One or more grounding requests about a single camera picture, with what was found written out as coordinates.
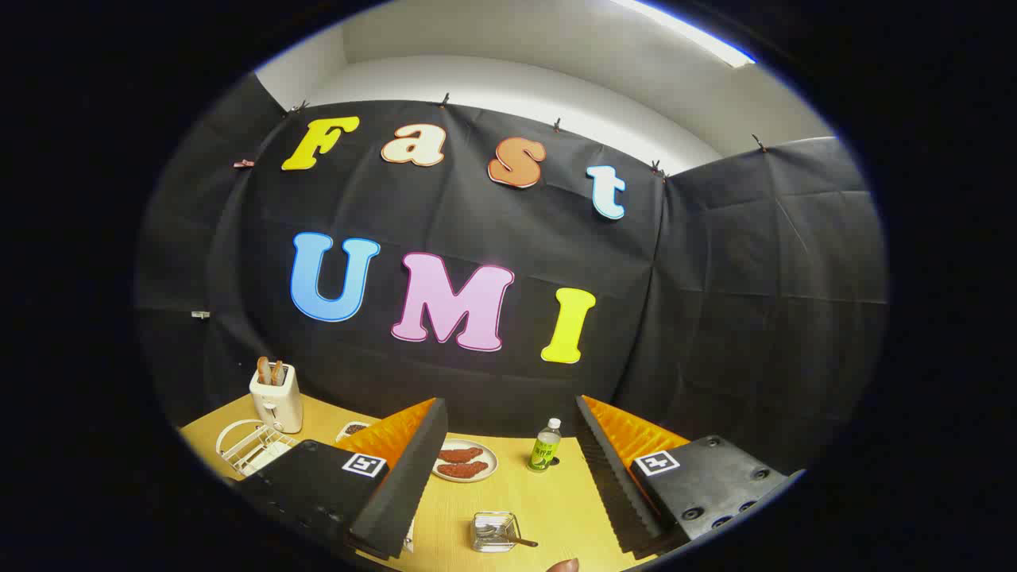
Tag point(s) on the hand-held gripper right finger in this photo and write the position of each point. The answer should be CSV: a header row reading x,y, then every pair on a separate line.
x,y
612,477

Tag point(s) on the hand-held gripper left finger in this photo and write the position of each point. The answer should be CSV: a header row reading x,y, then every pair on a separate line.
x,y
409,477

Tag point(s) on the white round plate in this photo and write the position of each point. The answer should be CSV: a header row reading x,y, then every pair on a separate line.
x,y
490,461

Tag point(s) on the red meat piece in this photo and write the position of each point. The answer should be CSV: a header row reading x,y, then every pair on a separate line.
x,y
461,454
462,470

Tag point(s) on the green tea bottle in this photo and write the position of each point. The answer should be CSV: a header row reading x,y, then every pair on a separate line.
x,y
543,453

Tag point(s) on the white divided snack tray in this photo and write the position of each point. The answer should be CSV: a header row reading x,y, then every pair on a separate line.
x,y
351,429

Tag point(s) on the white toaster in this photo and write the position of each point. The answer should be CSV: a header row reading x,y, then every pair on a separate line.
x,y
278,405

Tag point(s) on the toasted bread slice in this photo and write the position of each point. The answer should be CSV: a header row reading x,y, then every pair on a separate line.
x,y
262,370
277,372

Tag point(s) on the black backdrop cloth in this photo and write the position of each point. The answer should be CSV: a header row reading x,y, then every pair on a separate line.
x,y
477,222

